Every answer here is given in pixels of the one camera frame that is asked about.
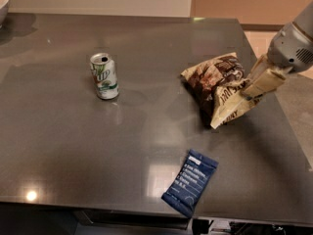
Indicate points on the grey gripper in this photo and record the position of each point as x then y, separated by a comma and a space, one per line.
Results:
290, 50

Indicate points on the brown chip bag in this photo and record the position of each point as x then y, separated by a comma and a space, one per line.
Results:
218, 84

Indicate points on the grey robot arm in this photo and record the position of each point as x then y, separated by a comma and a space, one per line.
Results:
306, 16

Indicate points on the blue rxbar blueberry bar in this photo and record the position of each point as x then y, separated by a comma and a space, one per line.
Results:
186, 189

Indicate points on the white green soda can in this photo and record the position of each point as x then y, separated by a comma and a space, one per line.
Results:
102, 67

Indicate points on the grey bowl at corner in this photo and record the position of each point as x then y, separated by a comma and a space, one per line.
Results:
4, 7

